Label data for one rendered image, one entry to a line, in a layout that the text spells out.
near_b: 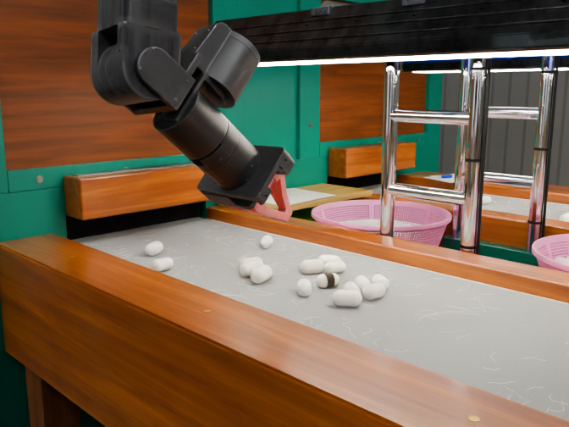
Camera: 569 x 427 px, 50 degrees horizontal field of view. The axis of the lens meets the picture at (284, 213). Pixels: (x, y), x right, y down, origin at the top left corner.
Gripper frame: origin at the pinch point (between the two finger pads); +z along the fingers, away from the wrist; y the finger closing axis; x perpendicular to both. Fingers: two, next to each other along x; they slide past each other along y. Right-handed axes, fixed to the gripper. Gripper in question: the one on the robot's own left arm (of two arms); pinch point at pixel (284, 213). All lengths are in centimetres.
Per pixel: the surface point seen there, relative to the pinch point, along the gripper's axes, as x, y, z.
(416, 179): -54, 43, 77
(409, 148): -58, 43, 69
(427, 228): -19.5, 6.0, 37.2
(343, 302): 5.2, -5.1, 10.8
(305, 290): 5.3, 0.6, 10.1
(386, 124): -27.4, 8.4, 18.2
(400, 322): 5.1, -12.5, 12.4
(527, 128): -118, 51, 138
